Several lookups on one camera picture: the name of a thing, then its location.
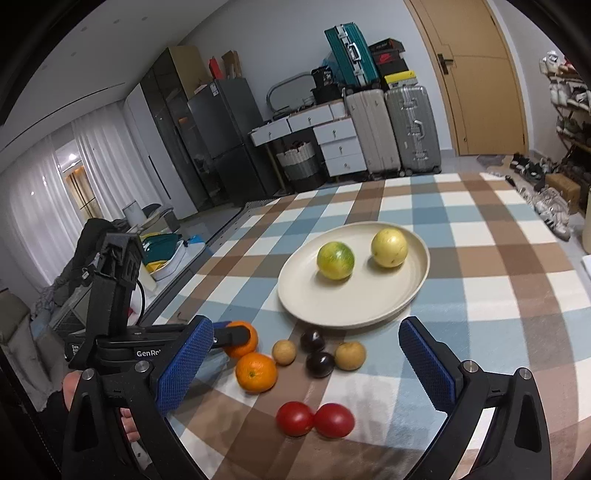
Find orange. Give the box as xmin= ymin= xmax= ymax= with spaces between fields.
xmin=224 ymin=320 xmax=258 ymax=360
xmin=235 ymin=353 xmax=279 ymax=394

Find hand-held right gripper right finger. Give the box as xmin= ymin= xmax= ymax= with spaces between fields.
xmin=398 ymin=316 xmax=552 ymax=480

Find silver hard suitcase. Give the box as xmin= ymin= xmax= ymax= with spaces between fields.
xmin=384 ymin=85 xmax=443 ymax=176

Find red tomato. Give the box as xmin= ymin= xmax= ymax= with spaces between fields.
xmin=276 ymin=401 xmax=315 ymax=437
xmin=313 ymin=402 xmax=356 ymax=439

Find brown cardboard box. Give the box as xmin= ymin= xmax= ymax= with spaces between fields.
xmin=545 ymin=173 xmax=583 ymax=216

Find black red-logo shoe box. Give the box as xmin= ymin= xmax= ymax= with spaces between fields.
xmin=372 ymin=51 xmax=410 ymax=77

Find tan wooden door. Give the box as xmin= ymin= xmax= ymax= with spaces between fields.
xmin=406 ymin=0 xmax=529 ymax=158

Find green yellow bag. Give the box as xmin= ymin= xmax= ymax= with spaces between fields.
xmin=141 ymin=232 xmax=186 ymax=274

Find grey white woven basket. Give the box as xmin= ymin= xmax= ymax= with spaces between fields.
xmin=276 ymin=142 xmax=326 ymax=192

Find teal hard suitcase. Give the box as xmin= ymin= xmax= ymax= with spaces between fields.
xmin=324 ymin=21 xmax=380 ymax=90

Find scattered loose shoes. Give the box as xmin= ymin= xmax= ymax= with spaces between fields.
xmin=480 ymin=152 xmax=574 ymax=241

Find green yellow round fruit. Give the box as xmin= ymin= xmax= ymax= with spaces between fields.
xmin=316 ymin=241 xmax=356 ymax=281

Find white sheer curtain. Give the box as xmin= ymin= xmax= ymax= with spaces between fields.
xmin=0 ymin=106 xmax=153 ymax=289

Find black bag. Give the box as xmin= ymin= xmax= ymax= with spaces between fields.
xmin=311 ymin=67 xmax=347 ymax=105

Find beige armchair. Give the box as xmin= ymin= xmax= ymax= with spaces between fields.
xmin=0 ymin=288 xmax=65 ymax=411

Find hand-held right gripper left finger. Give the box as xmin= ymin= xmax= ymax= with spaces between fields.
xmin=61 ymin=316 xmax=215 ymax=480

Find dark purple plum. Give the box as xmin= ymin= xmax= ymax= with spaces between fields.
xmin=306 ymin=352 xmax=336 ymax=379
xmin=300 ymin=330 xmax=327 ymax=354

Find brown longan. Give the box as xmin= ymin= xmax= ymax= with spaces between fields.
xmin=334 ymin=340 xmax=367 ymax=371
xmin=271 ymin=339 xmax=297 ymax=367

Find person's left hand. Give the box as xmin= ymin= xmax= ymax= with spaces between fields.
xmin=62 ymin=371 xmax=148 ymax=446

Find grey framed mirror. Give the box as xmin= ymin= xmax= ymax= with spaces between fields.
xmin=267 ymin=73 xmax=320 ymax=116

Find checkered tablecloth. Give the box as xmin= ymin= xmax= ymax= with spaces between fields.
xmin=139 ymin=172 xmax=591 ymax=480

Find beige hard suitcase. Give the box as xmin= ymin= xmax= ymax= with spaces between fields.
xmin=344 ymin=89 xmax=402 ymax=181

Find yellow black shoe box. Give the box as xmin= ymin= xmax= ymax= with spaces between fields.
xmin=382 ymin=70 xmax=419 ymax=91

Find pale yellow round fruit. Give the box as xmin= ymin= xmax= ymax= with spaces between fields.
xmin=370 ymin=228 xmax=409 ymax=268

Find cream round plate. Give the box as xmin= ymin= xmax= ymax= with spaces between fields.
xmin=277 ymin=222 xmax=431 ymax=330

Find white drawer desk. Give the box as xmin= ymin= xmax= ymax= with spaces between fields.
xmin=249 ymin=99 xmax=369 ymax=184

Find group of racked sneakers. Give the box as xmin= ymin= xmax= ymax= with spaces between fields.
xmin=540 ymin=48 xmax=591 ymax=155

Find black glass cabinet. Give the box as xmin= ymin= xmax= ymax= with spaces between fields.
xmin=141 ymin=48 xmax=222 ymax=213

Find dark grey refrigerator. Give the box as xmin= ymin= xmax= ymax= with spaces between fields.
xmin=187 ymin=78 xmax=282 ymax=207

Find dark cloth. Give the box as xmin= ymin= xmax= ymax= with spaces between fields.
xmin=55 ymin=218 xmax=121 ymax=301

